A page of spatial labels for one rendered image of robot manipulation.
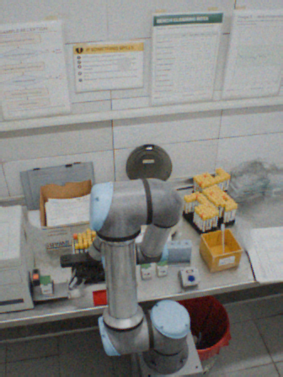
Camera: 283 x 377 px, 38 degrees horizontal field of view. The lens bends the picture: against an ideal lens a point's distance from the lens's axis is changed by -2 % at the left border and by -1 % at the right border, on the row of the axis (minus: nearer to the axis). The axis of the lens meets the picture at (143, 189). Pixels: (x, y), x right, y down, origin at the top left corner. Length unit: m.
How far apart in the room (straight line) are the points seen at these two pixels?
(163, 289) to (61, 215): 0.59
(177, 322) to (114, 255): 0.30
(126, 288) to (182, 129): 1.04
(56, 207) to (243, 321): 1.39
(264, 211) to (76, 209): 0.90
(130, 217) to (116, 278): 0.19
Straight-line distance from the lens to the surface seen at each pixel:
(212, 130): 2.03
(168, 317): 1.23
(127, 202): 0.98
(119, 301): 1.14
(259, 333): 2.68
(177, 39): 1.76
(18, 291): 1.58
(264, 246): 1.88
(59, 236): 1.79
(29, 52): 1.71
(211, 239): 1.80
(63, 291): 1.65
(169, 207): 1.01
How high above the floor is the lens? 2.20
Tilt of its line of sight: 39 degrees down
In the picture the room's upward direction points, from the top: straight up
